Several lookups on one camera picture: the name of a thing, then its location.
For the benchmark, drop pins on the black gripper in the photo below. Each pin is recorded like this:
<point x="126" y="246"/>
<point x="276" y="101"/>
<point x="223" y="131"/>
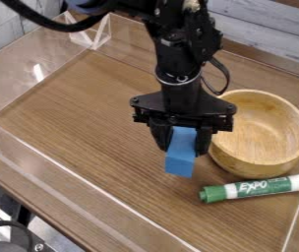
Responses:
<point x="183" y="106"/>

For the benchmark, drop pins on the blue rectangular block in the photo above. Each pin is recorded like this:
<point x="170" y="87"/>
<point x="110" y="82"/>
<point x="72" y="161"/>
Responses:
<point x="181" y="153"/>

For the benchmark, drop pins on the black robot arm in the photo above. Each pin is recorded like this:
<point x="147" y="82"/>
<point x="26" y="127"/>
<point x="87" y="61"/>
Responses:
<point x="186" y="40"/>

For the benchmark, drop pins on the brown wooden bowl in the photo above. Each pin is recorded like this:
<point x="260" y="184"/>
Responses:
<point x="262" y="148"/>

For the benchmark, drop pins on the green Expo marker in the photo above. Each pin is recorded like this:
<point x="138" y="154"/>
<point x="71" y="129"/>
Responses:
<point x="248" y="189"/>

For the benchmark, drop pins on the clear acrylic corner bracket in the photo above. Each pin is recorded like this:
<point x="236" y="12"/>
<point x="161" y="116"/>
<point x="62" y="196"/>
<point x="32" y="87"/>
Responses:
<point x="95" y="36"/>

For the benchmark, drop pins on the clear acrylic tray wall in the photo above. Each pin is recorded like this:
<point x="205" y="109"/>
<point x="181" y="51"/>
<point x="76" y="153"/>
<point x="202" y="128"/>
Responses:
<point x="86" y="213"/>

